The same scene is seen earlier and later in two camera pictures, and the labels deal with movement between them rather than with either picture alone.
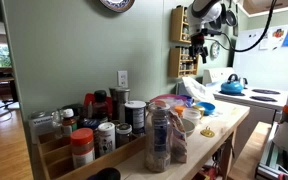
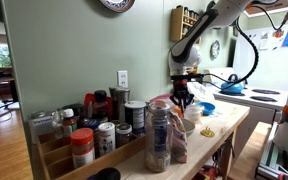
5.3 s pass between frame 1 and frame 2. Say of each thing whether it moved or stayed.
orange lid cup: stayed
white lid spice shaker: stayed
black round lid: stayed
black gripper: moved
